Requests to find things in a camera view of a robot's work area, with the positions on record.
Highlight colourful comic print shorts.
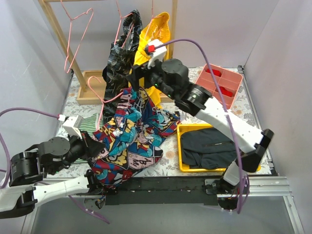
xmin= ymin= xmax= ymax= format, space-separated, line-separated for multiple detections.
xmin=90 ymin=88 xmax=180 ymax=189

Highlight dark leaf print shorts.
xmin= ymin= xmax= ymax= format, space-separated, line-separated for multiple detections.
xmin=102 ymin=9 xmax=143 ymax=122

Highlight red cloth middle compartment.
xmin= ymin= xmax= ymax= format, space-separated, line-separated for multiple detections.
xmin=219 ymin=86 xmax=233 ymax=97

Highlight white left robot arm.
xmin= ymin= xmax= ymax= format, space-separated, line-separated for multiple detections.
xmin=0 ymin=132 xmax=104 ymax=219

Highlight yellow plastic tray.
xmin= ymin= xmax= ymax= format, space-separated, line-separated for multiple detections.
xmin=177 ymin=123 xmax=261 ymax=173

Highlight dark navy garment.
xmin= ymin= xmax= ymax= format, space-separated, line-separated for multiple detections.
xmin=180 ymin=128 xmax=237 ymax=170

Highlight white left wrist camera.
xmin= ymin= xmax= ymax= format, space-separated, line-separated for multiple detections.
xmin=58 ymin=115 xmax=83 ymax=139

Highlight green striped shirt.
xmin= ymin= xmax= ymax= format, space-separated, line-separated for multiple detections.
xmin=79 ymin=114 xmax=103 ymax=135

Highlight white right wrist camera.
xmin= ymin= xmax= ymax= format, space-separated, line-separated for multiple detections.
xmin=144 ymin=39 xmax=167 ymax=69

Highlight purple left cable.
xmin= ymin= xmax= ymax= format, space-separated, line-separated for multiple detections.
xmin=0 ymin=108 xmax=61 ymax=190

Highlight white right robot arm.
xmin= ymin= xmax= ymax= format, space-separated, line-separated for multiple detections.
xmin=126 ymin=59 xmax=274 ymax=194

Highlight floral table cloth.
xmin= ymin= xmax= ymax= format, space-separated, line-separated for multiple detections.
xmin=47 ymin=67 xmax=278 ymax=178

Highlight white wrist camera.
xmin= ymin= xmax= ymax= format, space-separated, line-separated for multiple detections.
xmin=58 ymin=115 xmax=83 ymax=139
xmin=144 ymin=39 xmax=167 ymax=69

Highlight pink hanger with dark shorts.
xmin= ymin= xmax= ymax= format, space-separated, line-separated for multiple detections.
xmin=114 ymin=0 xmax=137 ymax=49

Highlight pink hanger with yellow shorts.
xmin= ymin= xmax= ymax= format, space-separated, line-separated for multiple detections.
xmin=144 ymin=0 xmax=163 ymax=41

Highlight pink wire hanger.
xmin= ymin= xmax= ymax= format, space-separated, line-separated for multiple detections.
xmin=60 ymin=0 xmax=94 ymax=73
xmin=87 ymin=76 xmax=123 ymax=124

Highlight red cloth upper compartment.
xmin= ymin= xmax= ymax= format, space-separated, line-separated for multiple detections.
xmin=206 ymin=69 xmax=221 ymax=77

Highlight yellow shorts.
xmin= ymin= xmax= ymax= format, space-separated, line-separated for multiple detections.
xmin=133 ymin=12 xmax=171 ymax=109

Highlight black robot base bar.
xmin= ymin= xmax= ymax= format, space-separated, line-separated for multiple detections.
xmin=75 ymin=175 xmax=241 ymax=206

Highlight pink divided organiser box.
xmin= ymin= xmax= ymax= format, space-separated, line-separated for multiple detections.
xmin=195 ymin=64 xmax=243 ymax=109

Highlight wooden clothes rack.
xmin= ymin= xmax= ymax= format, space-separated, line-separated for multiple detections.
xmin=38 ymin=0 xmax=178 ymax=105

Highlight red cloth compartment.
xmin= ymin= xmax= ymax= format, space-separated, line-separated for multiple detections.
xmin=206 ymin=69 xmax=221 ymax=77
xmin=219 ymin=86 xmax=233 ymax=97

